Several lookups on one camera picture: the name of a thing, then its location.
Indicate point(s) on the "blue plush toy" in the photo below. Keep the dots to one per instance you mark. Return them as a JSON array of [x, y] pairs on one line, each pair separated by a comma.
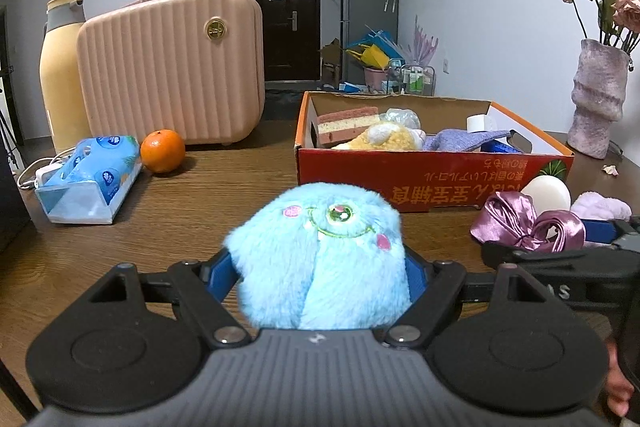
[[320, 267]]

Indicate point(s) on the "black monitor edge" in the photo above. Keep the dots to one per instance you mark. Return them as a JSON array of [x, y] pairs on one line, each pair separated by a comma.
[[10, 202]]

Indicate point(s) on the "brown cardboard carton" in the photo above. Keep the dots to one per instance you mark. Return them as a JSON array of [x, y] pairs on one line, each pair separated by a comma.
[[331, 62]]

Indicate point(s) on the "lilac fluffy plush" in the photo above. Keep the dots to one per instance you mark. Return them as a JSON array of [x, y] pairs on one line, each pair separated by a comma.
[[600, 206]]

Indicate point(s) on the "small blue tissue packet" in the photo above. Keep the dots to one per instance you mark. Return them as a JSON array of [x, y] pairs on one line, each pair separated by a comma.
[[500, 148]]

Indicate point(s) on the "large blue tissue pack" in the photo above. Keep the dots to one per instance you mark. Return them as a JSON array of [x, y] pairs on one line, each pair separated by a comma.
[[90, 177]]

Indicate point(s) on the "yellow thermos jug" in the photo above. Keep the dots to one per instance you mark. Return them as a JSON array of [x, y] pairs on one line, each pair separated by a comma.
[[60, 87]]

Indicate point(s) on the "white yellow sheep plush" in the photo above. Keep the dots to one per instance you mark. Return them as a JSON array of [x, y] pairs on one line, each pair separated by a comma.
[[385, 138]]

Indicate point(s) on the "pink ribbed suitcase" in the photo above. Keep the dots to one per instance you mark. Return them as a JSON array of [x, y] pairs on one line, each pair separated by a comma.
[[170, 67]]

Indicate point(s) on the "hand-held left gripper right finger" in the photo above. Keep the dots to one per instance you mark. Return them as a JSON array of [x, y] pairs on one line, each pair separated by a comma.
[[419, 279]]

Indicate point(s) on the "dark doormat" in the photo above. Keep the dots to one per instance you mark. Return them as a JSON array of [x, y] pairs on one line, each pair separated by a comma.
[[285, 94]]

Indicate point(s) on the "orange cardboard box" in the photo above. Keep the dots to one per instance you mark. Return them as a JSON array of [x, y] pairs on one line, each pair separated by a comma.
[[400, 177]]

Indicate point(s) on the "purple wall decoration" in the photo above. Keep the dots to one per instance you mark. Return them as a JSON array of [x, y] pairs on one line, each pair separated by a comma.
[[424, 44]]

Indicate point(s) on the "person's right hand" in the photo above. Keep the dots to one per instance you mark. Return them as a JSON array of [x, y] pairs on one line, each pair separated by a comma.
[[620, 387]]

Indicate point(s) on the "dark entrance door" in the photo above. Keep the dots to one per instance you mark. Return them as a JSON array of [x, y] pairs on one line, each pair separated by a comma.
[[282, 27]]

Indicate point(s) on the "brown pink sponge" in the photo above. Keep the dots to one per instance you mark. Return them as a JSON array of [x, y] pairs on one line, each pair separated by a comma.
[[345, 124]]

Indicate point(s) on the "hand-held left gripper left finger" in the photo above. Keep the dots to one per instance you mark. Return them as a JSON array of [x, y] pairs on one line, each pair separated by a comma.
[[222, 279]]

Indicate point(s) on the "orange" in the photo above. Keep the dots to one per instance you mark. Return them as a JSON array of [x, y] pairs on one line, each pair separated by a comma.
[[162, 152]]

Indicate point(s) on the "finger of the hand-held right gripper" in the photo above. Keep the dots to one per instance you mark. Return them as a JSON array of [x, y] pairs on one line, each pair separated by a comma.
[[510, 255], [600, 232]]

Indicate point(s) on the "pink bucket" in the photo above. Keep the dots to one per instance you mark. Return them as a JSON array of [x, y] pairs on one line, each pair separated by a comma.
[[375, 79]]

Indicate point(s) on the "grey ceramic vase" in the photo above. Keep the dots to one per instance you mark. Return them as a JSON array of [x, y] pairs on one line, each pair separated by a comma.
[[597, 102]]

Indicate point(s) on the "white egg-shaped ball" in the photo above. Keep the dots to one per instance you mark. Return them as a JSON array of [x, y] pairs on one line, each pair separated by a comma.
[[547, 194]]

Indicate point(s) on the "grey refrigerator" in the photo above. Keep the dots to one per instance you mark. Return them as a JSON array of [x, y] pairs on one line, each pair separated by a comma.
[[365, 17]]

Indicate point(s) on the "purple satin scrunchie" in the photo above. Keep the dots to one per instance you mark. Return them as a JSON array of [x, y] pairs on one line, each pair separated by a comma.
[[515, 219]]

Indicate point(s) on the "pile of blue yellow bags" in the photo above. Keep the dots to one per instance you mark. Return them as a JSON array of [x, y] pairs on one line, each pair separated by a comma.
[[375, 49]]

